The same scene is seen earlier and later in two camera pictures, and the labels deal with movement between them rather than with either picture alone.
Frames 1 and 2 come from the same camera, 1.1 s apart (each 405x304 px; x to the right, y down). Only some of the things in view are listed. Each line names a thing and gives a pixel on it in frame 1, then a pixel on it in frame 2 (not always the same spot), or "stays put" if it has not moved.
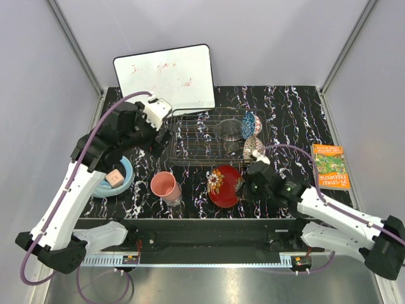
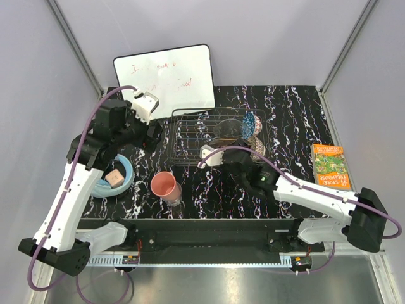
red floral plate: x=221 y=183 to x=224 y=140
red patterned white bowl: x=251 y=144 stays put
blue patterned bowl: x=248 y=125 stays put
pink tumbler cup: x=164 y=185 stays put
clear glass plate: x=229 y=130 stays put
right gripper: x=242 y=191 to x=238 y=142
